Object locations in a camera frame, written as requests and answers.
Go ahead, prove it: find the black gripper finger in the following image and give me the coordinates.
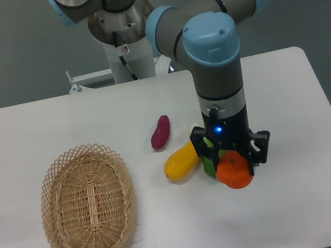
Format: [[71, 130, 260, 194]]
[[242, 130, 271, 176], [190, 126, 220, 174]]

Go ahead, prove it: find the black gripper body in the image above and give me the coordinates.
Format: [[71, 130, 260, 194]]
[[202, 105, 251, 155]]

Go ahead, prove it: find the orange toy fruit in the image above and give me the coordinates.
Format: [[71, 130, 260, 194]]
[[216, 151, 253, 189]]

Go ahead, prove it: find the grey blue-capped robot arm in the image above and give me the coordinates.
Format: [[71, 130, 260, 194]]
[[48, 0, 272, 183]]

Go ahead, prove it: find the oval woven wicker basket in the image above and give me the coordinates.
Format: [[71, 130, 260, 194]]
[[41, 143, 137, 248]]

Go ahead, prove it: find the yellow toy mango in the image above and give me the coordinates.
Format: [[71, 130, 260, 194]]
[[163, 141, 199, 181]]

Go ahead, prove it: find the green toy vegetable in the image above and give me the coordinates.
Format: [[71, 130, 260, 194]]
[[201, 137, 225, 179]]

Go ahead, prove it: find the purple toy sweet potato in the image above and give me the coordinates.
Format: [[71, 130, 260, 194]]
[[150, 115, 171, 150]]

